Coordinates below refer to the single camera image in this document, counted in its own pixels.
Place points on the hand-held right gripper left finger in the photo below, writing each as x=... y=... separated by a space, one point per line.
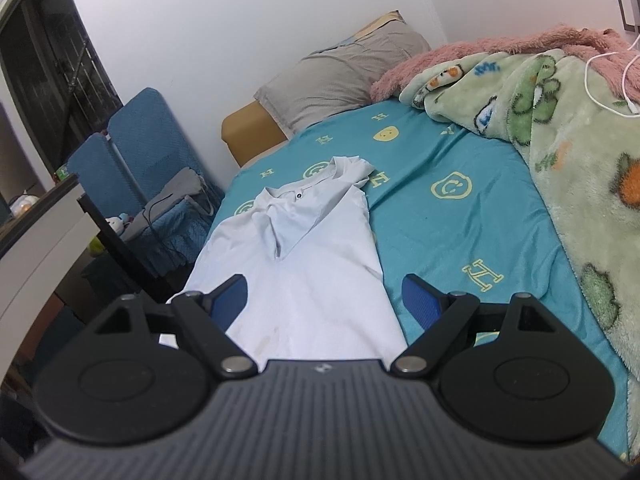
x=230 y=297

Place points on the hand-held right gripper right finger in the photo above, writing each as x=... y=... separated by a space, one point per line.
x=420 y=300

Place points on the white polo shirt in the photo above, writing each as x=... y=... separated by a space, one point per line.
x=310 y=280

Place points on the teal printed bed sheet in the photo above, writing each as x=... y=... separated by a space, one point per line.
x=450 y=230

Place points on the black side table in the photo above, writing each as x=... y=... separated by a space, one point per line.
x=125 y=265

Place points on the grey garment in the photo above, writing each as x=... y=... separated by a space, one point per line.
x=175 y=192

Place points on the small white plush toy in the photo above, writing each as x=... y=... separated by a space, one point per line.
x=116 y=224

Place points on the yellow-green ball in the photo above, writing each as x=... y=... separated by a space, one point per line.
x=96 y=246

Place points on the blue fabric chair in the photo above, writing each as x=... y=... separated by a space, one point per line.
x=145 y=135

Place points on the white desk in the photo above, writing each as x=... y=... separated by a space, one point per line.
x=40 y=260

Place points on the green can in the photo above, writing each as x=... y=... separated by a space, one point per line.
x=62 y=172

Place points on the green printed fleece blanket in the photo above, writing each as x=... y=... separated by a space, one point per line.
x=580 y=160

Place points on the white round toy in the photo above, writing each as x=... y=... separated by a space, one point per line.
x=22 y=205

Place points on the grey pillow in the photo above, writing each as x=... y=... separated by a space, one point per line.
x=340 y=75

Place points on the pink fluffy blanket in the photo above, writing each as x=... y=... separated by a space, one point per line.
x=500 y=50

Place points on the beige pillow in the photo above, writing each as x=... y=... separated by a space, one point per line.
x=382 y=22

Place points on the dark window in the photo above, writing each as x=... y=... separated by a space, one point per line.
x=55 y=55

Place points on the dark wall socket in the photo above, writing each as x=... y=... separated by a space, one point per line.
x=629 y=10

